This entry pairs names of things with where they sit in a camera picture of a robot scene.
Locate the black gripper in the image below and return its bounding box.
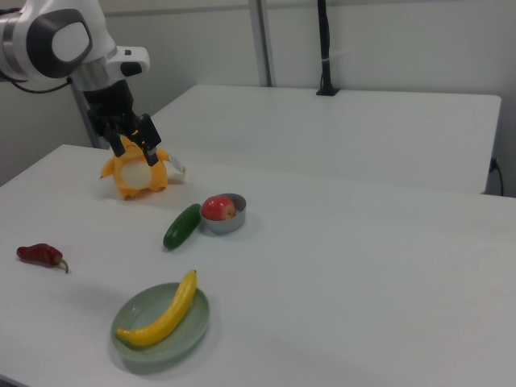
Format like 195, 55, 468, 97
82, 79, 164, 168

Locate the red chili pepper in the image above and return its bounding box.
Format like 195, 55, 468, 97
16, 243, 70, 274

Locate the green plastic plate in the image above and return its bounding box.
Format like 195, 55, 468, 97
110, 282, 211, 363

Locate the orange plush dinosaur toy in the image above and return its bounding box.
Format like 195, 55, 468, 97
99, 135, 189, 201

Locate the green toy cucumber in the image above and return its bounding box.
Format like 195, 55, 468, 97
162, 203, 202, 250

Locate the red toy apple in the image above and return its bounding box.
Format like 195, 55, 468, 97
201, 194, 237, 222

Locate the round metal bowl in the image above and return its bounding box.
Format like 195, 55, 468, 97
200, 193, 247, 234

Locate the yellow toy banana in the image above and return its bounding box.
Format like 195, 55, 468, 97
115, 268, 198, 347

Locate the white side table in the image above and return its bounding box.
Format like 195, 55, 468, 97
151, 83, 502, 194

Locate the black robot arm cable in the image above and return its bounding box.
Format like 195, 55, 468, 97
0, 72, 74, 95

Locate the grey partition wall post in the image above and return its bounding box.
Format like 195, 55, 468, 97
248, 0, 277, 87

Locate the black camera stand pole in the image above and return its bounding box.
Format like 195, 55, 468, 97
315, 0, 340, 97

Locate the black table edge cable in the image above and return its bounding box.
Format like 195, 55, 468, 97
489, 156, 505, 197

